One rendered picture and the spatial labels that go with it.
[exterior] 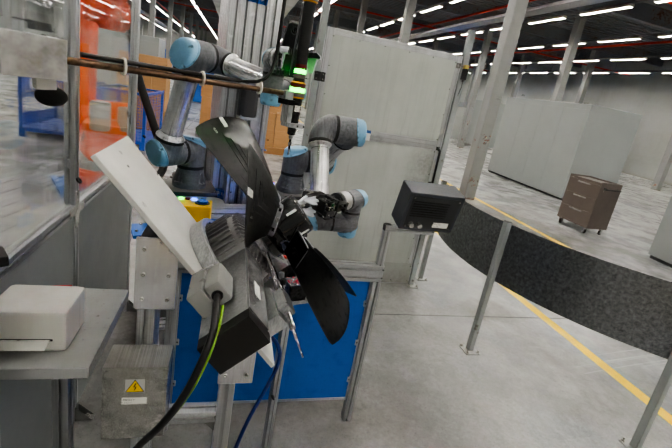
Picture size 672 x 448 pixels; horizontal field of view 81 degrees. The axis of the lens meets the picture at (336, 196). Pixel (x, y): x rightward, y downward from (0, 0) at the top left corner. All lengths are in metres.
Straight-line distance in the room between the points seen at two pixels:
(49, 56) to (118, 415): 0.86
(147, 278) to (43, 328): 0.24
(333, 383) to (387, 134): 1.90
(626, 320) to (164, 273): 2.31
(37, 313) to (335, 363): 1.30
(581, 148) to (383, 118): 8.00
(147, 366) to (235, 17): 1.51
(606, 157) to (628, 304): 8.82
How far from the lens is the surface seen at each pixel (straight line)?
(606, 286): 2.64
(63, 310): 1.17
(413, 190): 1.68
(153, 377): 1.19
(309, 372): 2.05
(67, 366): 1.17
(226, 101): 2.05
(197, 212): 1.57
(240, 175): 1.13
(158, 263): 1.11
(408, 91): 3.22
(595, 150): 11.04
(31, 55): 0.84
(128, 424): 1.29
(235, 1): 2.05
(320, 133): 1.59
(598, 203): 7.73
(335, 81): 3.03
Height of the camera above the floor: 1.58
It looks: 15 degrees down
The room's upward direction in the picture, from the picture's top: 10 degrees clockwise
